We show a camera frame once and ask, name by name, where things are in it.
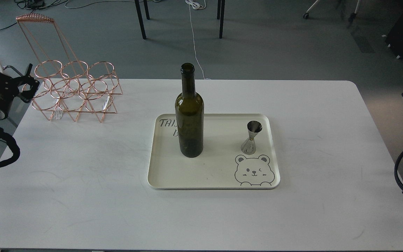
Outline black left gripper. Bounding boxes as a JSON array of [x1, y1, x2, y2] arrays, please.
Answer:
[[0, 63, 40, 110]]

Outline dark green wine bottle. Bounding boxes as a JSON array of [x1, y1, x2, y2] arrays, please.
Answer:
[[175, 63, 204, 158]]

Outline steel double jigger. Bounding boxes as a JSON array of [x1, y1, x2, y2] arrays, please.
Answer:
[[240, 121, 263, 155]]

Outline cream bear serving tray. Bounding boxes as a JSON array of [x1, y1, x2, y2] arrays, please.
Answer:
[[147, 114, 281, 190]]

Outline black table legs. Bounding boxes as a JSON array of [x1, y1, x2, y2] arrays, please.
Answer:
[[134, 0, 226, 40]]

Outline copper wire wine rack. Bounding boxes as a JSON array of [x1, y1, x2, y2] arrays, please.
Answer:
[[16, 13, 123, 122]]

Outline black floor cables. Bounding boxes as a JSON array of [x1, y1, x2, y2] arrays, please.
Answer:
[[0, 0, 132, 37]]

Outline white floor cable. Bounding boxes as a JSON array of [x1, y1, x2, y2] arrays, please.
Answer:
[[185, 0, 211, 80]]

